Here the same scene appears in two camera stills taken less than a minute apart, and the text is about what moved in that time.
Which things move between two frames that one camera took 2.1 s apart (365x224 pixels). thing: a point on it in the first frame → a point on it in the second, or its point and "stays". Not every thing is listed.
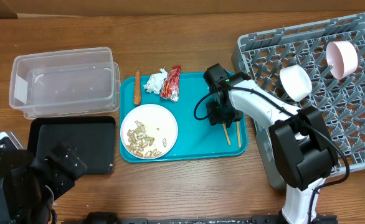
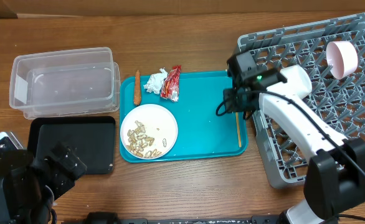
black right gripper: (215, 117) → (230, 106)
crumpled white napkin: (155, 81) stays
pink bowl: (342, 58) stays
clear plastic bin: (65, 83) stays
